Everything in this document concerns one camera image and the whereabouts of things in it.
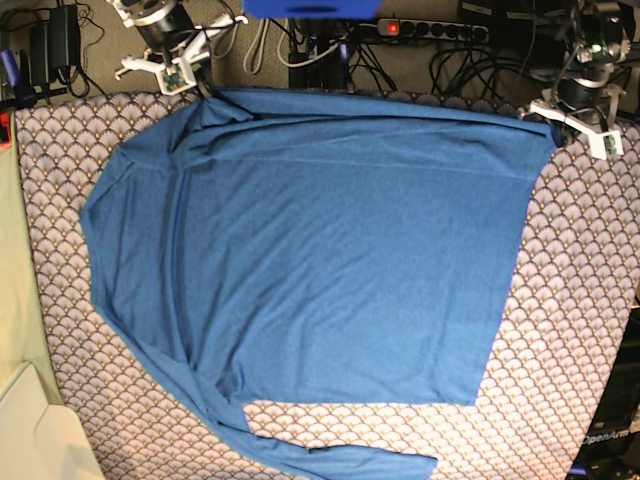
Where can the white power strip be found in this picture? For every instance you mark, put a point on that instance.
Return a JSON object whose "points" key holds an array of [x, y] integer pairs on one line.
{"points": [[432, 30]]}

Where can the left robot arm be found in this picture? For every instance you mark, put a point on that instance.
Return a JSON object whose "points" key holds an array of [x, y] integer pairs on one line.
{"points": [[595, 32]]}

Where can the blue long-sleeve T-shirt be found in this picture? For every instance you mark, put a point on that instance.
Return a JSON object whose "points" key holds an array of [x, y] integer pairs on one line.
{"points": [[312, 248]]}

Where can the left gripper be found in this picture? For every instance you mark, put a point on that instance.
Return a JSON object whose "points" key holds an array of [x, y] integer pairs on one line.
{"points": [[584, 103]]}

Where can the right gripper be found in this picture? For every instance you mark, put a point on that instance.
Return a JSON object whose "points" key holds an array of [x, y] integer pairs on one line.
{"points": [[178, 52]]}

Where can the black power adapter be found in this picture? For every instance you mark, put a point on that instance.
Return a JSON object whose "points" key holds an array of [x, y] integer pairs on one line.
{"points": [[55, 46]]}

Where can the blue box at top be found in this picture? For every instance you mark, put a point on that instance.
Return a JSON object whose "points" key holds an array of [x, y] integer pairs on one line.
{"points": [[340, 9]]}

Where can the white plastic bin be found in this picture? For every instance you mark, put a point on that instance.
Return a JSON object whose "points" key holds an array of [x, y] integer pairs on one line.
{"points": [[40, 440]]}

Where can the fan-patterned table cloth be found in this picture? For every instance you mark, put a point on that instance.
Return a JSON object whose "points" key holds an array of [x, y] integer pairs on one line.
{"points": [[568, 307]]}

